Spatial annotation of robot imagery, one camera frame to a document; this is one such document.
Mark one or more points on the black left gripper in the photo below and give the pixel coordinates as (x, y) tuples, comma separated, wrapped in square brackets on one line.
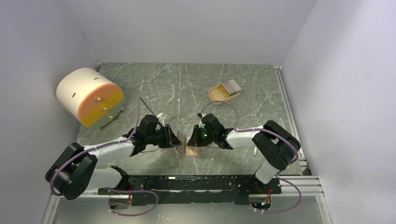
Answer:
[(170, 140)]

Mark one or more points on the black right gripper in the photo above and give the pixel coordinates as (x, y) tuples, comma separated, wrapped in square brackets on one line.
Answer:
[(195, 140)]

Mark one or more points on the tan leather card holder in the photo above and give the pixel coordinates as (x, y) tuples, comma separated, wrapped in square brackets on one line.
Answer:
[(185, 150)]

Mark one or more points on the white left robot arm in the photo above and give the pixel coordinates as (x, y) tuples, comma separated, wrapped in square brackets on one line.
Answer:
[(80, 168)]

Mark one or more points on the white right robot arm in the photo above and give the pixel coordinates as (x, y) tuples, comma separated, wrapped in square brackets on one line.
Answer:
[(278, 146)]

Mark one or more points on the stack of credit cards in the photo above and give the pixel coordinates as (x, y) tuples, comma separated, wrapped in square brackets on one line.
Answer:
[(230, 88)]

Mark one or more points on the beige oval tray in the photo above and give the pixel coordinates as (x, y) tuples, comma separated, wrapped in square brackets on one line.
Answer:
[(216, 95)]

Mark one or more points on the white cylindrical drawer unit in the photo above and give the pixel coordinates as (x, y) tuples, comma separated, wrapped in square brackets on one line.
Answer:
[(90, 97)]

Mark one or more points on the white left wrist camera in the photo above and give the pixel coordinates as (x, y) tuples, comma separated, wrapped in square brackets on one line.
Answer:
[(163, 117)]

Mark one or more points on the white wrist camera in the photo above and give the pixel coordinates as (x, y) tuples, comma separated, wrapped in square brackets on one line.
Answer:
[(163, 117), (201, 115)]

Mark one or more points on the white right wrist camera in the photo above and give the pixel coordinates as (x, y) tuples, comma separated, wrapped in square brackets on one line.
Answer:
[(201, 115)]

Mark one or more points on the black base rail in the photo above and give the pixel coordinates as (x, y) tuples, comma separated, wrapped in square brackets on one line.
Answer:
[(140, 190)]

